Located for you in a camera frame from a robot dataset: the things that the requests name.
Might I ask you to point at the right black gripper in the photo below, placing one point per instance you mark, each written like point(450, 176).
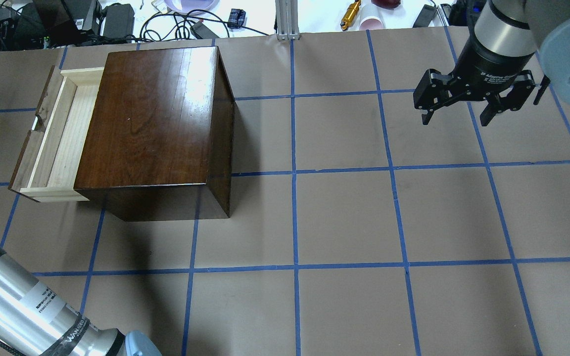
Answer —
point(489, 63)

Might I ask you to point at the wooden drawer with handle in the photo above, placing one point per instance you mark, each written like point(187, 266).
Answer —
point(47, 166)

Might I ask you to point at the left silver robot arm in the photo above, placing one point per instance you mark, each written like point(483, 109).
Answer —
point(35, 321)

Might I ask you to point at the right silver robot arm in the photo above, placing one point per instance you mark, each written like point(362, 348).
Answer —
point(520, 27)

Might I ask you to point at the dark wooden drawer cabinet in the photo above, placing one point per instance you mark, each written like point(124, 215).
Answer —
point(160, 140)

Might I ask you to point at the black power adapter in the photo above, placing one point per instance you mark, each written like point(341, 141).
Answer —
point(425, 16)

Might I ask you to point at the red mango fruit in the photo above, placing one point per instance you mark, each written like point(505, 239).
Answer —
point(387, 4)

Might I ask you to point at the gold cylinder tool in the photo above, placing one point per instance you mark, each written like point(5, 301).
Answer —
point(350, 15)

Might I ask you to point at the small blue black device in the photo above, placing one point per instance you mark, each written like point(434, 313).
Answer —
point(237, 19)

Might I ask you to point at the purple plate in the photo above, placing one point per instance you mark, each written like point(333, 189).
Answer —
point(185, 6)

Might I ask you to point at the black laptop charger brick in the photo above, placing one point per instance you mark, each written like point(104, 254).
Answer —
point(118, 23)

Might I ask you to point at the aluminium frame post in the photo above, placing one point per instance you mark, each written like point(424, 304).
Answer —
point(287, 27)

